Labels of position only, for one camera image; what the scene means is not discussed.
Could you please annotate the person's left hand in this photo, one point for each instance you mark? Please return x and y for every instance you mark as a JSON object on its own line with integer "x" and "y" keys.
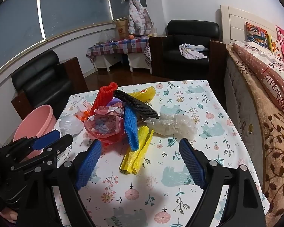
{"x": 9, "y": 215}

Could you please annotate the floral puffer jacket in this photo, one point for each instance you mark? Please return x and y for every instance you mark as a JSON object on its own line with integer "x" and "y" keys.
{"x": 139, "y": 19}

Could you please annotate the white plastic bag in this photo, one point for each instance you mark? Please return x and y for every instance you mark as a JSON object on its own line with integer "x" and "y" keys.
{"x": 70, "y": 125}

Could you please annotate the black leather armchair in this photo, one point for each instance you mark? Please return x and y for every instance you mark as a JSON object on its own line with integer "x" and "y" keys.
{"x": 45, "y": 80}
{"x": 167, "y": 62}

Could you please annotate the black foam net sleeve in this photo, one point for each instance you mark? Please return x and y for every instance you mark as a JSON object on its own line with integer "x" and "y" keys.
{"x": 138, "y": 106}

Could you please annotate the brown paper bag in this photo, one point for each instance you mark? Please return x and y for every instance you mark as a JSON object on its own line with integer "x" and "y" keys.
{"x": 122, "y": 28}

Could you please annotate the clear plastic bag on table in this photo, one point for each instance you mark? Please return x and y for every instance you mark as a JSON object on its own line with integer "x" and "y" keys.
{"x": 105, "y": 37}

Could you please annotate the colourful patterned pillow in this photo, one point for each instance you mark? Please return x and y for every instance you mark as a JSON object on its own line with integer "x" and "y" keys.
{"x": 257, "y": 35}

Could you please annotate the yellow plastic bag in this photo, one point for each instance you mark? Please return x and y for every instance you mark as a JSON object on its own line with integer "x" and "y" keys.
{"x": 133, "y": 160}

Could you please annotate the red plastic bag wad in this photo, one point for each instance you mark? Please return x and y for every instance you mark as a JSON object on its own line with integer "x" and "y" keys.
{"x": 107, "y": 124}

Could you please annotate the floral bear tablecloth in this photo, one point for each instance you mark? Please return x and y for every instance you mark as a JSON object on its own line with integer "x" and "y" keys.
{"x": 162, "y": 193}

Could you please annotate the left black leather armchair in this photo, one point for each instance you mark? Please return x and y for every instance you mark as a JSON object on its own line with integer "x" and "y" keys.
{"x": 45, "y": 80}

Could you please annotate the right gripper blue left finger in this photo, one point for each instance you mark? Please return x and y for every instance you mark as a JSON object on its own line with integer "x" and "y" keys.
{"x": 85, "y": 163}

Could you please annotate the brown leaf bed blanket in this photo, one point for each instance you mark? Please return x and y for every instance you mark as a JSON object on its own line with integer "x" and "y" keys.
{"x": 261, "y": 126}

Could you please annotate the blue foam net sleeve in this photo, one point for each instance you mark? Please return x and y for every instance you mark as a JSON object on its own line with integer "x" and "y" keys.
{"x": 130, "y": 127}

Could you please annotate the white wooden headboard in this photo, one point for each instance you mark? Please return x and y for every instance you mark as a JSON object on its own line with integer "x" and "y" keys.
{"x": 234, "y": 24}

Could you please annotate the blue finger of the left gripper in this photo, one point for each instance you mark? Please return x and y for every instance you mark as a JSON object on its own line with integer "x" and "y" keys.
{"x": 46, "y": 140}
{"x": 59, "y": 146}

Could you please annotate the brown dotted quilt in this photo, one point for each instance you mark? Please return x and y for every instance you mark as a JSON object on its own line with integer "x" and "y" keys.
{"x": 267, "y": 68}

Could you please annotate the pink plastic trash bucket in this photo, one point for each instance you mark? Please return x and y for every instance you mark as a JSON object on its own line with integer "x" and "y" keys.
{"x": 38, "y": 123}

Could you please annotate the red foam net sleeve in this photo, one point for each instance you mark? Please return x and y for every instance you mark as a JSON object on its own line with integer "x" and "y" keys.
{"x": 104, "y": 96}

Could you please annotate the right black leather armchair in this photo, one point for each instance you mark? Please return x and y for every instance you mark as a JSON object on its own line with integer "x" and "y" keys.
{"x": 167, "y": 62}

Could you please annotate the white side table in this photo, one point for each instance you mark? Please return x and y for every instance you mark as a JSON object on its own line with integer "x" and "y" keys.
{"x": 130, "y": 61}

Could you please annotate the clear bubble wrap wad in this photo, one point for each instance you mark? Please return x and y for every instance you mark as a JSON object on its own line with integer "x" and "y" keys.
{"x": 179, "y": 125}

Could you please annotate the plaid checkered tablecloth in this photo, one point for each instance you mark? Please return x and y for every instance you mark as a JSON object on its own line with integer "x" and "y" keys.
{"x": 136, "y": 45}

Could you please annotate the orange white wrapper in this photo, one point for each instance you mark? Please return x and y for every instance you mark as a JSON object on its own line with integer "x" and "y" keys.
{"x": 84, "y": 110}

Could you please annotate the purple felt cloth roll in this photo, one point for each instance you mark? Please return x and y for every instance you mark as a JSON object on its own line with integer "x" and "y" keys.
{"x": 115, "y": 102}

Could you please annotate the crumpled cloth on armchair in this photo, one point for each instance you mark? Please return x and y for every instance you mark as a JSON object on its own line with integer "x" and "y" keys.
{"x": 192, "y": 52}

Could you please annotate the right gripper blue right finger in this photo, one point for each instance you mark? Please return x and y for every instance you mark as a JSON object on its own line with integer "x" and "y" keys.
{"x": 194, "y": 166}

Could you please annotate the white cup with straw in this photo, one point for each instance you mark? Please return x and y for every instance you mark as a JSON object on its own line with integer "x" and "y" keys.
{"x": 154, "y": 32}

